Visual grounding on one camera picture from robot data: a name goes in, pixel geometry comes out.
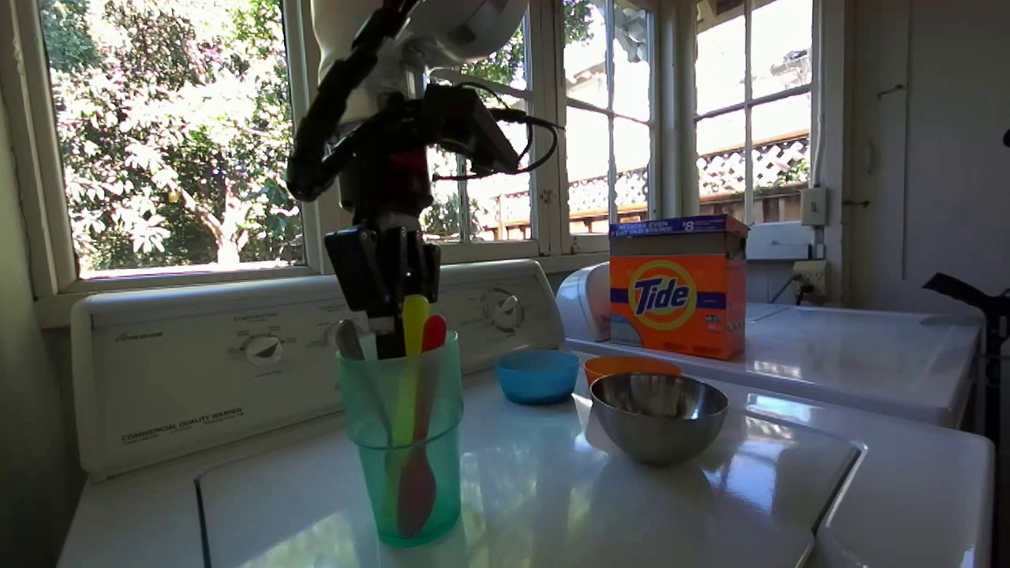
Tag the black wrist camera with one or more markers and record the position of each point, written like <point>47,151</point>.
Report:
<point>461,124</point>

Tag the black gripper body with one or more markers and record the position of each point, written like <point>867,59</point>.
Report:
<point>385,178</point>

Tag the red plastic spoon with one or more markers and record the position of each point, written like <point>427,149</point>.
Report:
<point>418,480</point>

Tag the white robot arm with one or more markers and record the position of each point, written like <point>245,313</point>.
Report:
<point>378,51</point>

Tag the white washing machine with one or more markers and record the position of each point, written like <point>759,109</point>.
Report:
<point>260,424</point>

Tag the orange Tide detergent box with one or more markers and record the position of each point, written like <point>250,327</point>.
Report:
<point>680,285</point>

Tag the blue plastic bowl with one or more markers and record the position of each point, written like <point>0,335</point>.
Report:
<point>536,377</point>

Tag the stainless steel bowl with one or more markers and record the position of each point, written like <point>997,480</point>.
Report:
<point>658,416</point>

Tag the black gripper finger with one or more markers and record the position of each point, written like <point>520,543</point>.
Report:
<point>418,267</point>
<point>359,259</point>

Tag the white dryer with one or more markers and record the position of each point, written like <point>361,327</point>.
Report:
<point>901,363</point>

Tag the white box behind Tide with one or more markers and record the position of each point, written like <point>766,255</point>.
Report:
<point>777,241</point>

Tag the green translucent plastic cup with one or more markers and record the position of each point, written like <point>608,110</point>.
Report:
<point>367,396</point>

